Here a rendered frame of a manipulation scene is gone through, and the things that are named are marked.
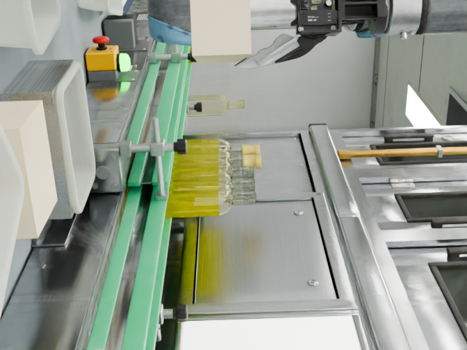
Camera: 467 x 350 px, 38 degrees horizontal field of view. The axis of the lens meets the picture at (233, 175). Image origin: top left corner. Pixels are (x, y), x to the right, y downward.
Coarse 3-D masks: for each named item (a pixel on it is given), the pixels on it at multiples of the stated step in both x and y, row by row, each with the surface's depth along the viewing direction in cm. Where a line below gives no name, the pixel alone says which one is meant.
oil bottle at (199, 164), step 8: (176, 160) 151; (184, 160) 151; (192, 160) 150; (200, 160) 150; (208, 160) 150; (216, 160) 150; (224, 160) 150; (176, 168) 147; (184, 168) 147; (192, 168) 147; (200, 168) 147; (208, 168) 147; (216, 168) 147; (224, 168) 148
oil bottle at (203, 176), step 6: (174, 174) 145; (180, 174) 145; (186, 174) 145; (192, 174) 145; (198, 174) 145; (204, 174) 145; (210, 174) 145; (216, 174) 144; (222, 174) 145; (228, 174) 145; (174, 180) 143; (180, 180) 143; (186, 180) 143; (192, 180) 142; (198, 180) 142; (204, 180) 142; (210, 180) 142; (216, 180) 142; (222, 180) 142; (228, 180) 143
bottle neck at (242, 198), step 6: (234, 192) 139; (240, 192) 139; (246, 192) 139; (252, 192) 139; (234, 198) 139; (240, 198) 139; (246, 198) 139; (252, 198) 139; (234, 204) 140; (240, 204) 140; (246, 204) 140
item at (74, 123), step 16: (80, 64) 115; (64, 80) 106; (80, 80) 117; (64, 96) 118; (80, 96) 118; (64, 112) 103; (80, 112) 120; (64, 128) 104; (80, 128) 121; (64, 144) 105; (80, 144) 122; (64, 160) 107; (80, 160) 124; (80, 176) 122; (80, 192) 117; (80, 208) 111
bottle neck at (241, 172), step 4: (232, 168) 150; (236, 168) 150; (240, 168) 149; (244, 168) 149; (248, 168) 150; (252, 168) 149; (232, 172) 149; (236, 172) 149; (240, 172) 149; (244, 172) 149; (248, 172) 149; (252, 172) 149; (232, 176) 149; (236, 176) 149; (240, 176) 149; (244, 176) 149; (248, 176) 150; (252, 176) 149
